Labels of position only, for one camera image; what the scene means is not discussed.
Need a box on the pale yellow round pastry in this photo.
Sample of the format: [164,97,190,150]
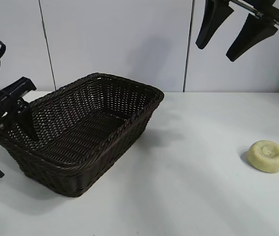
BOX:
[247,140,279,173]

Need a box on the dark brown woven basket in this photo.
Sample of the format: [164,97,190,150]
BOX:
[0,71,166,199]

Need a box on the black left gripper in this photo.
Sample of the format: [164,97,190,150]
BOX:
[0,77,43,178]

